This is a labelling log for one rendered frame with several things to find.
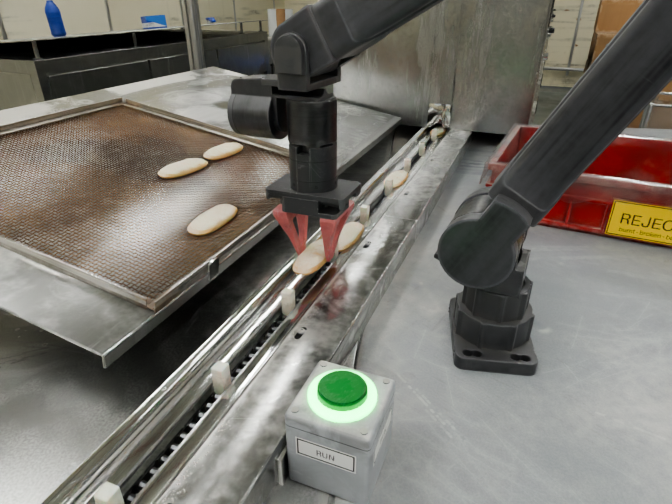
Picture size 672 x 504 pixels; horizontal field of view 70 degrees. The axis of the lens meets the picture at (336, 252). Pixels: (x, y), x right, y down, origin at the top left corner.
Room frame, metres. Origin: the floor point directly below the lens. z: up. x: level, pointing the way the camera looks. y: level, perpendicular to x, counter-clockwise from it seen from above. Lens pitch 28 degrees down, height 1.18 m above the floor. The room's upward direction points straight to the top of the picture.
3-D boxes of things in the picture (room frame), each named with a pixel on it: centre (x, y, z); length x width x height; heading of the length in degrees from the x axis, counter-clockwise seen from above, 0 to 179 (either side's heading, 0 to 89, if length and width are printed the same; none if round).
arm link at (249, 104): (0.57, 0.07, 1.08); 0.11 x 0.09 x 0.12; 64
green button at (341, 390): (0.29, 0.00, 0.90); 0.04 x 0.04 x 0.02
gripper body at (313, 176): (0.56, 0.03, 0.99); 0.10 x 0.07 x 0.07; 68
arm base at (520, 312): (0.46, -0.18, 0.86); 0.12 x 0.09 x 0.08; 172
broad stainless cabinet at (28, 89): (3.12, 1.31, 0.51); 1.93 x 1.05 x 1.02; 158
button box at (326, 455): (0.29, 0.00, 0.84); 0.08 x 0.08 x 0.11; 68
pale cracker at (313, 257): (0.56, 0.03, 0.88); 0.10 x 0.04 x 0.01; 158
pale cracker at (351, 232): (0.66, -0.02, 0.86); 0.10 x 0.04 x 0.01; 158
